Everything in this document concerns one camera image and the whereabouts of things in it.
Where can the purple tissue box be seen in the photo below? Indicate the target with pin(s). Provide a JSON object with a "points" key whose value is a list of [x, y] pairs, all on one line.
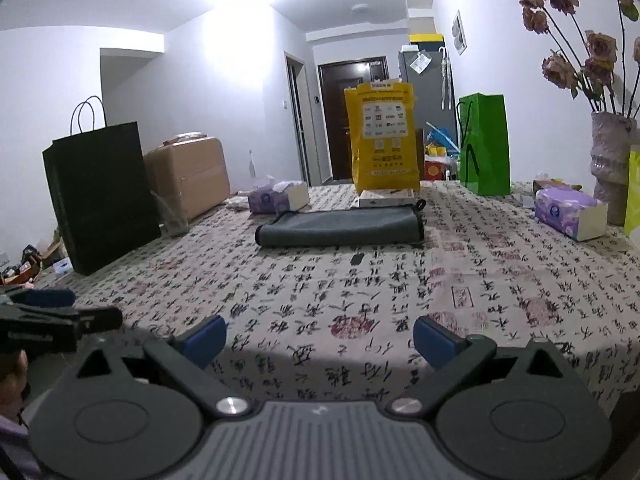
{"points": [[270, 196], [572, 213]]}

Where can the grey refrigerator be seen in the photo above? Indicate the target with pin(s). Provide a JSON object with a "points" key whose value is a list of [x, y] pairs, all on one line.
{"points": [[426, 67]]}

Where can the grey wrapped flower vase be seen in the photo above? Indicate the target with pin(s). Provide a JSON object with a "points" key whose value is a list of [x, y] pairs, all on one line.
{"points": [[612, 138]]}

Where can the beige hard suitcase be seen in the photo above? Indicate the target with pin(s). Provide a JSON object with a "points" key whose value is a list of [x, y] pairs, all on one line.
{"points": [[191, 177]]}

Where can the dried pink roses bouquet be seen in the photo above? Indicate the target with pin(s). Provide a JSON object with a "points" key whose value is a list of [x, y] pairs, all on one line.
{"points": [[601, 76]]}

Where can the clear drinking glass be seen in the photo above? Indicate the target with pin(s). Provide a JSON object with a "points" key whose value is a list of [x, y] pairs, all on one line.
{"points": [[172, 218]]}

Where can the yellow delivery bag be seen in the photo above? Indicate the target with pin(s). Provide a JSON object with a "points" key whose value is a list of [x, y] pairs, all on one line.
{"points": [[382, 136]]}

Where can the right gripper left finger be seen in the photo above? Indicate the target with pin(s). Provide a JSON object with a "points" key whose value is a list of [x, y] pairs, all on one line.
{"points": [[183, 360]]}

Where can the white flat box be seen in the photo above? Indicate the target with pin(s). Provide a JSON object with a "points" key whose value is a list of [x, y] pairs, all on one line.
{"points": [[384, 198]]}

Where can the black paper shopping bag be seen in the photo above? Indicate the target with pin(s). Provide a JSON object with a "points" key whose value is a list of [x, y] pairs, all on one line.
{"points": [[101, 195]]}

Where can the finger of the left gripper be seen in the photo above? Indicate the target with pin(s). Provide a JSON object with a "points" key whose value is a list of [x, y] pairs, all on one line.
{"points": [[98, 320], [44, 298]]}

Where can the wall picture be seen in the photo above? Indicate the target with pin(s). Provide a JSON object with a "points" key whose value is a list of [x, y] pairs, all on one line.
{"points": [[458, 34]]}

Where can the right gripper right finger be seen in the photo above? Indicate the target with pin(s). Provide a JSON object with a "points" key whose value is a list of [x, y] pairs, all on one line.
{"points": [[455, 361]]}

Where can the left purple tissue box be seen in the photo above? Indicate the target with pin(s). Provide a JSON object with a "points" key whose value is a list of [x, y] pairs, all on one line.
{"points": [[270, 196]]}

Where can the dark brown entrance door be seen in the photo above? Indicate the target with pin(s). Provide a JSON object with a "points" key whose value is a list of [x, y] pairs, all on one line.
{"points": [[335, 79]]}

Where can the right purple tissue box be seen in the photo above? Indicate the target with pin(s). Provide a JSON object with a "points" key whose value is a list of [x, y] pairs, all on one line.
{"points": [[572, 213]]}

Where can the yellow black box on fridge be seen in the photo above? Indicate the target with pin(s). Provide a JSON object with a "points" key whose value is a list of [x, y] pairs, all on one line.
{"points": [[426, 38]]}

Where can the purple grey microfibre towel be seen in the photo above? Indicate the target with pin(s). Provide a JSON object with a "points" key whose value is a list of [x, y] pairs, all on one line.
{"points": [[347, 227]]}

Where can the red gift box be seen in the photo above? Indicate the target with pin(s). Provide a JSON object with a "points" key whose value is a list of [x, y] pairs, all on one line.
{"points": [[435, 167]]}

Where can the lime yellow gift bag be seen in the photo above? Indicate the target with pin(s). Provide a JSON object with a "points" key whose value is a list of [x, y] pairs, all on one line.
{"points": [[632, 219]]}

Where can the green paper shopping bag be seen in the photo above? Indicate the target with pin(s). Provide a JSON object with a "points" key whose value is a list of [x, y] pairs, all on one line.
{"points": [[484, 145]]}

